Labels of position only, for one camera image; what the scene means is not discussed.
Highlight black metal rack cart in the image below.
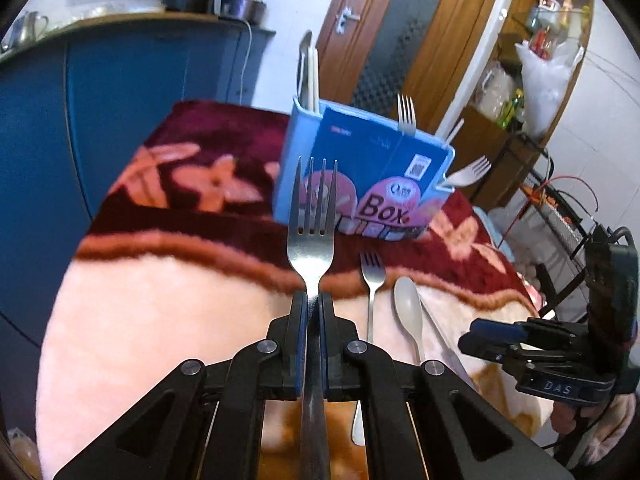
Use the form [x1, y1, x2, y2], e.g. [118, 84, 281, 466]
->
[500, 130, 640, 321]

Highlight white plastic spoon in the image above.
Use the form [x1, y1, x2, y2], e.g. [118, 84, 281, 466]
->
[393, 276, 426, 366]

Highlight silver metal utensil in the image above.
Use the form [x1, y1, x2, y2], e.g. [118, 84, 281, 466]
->
[297, 30, 315, 111]

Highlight red cable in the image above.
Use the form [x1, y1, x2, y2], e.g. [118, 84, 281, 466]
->
[502, 175, 601, 241]

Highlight metal door handle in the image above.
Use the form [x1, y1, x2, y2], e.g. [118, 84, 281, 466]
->
[335, 7, 362, 36]

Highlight white power cable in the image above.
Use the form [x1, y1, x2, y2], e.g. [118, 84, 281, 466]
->
[240, 19, 254, 106]

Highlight blue kitchen base cabinets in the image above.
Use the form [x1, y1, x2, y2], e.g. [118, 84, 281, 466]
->
[0, 10, 276, 351]

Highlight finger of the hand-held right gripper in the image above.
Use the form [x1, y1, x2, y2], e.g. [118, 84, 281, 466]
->
[457, 332, 517, 367]
[470, 318, 530, 343]

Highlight blue utensil holder box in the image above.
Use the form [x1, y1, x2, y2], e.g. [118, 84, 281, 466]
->
[272, 97, 457, 243]

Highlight white plastic fork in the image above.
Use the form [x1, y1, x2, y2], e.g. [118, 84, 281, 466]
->
[442, 156, 493, 189]

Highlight white plastic bag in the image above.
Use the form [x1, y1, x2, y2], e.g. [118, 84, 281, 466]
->
[515, 40, 586, 141]

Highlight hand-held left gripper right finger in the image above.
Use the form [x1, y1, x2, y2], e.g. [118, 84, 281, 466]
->
[319, 292, 576, 480]

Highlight red and peach floral blanket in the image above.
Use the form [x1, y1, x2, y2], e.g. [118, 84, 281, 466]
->
[37, 100, 556, 480]

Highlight wooden wall shelf niche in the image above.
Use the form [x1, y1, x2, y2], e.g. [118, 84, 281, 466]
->
[445, 0, 598, 211]

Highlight metal table knife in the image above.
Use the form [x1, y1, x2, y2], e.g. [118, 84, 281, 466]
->
[419, 292, 479, 391]

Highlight metal fork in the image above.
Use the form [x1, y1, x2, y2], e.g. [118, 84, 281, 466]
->
[350, 251, 387, 447]
[396, 94, 417, 136]
[286, 156, 337, 480]

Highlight metal kettle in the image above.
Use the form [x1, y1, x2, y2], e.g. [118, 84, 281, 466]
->
[7, 10, 50, 51]

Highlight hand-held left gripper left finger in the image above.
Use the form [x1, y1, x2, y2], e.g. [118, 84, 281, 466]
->
[52, 291, 308, 480]

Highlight person's right hand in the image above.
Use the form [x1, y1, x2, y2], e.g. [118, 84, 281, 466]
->
[550, 399, 601, 437]

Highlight wooden door with glass panel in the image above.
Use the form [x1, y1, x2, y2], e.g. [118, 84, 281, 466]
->
[315, 0, 506, 136]

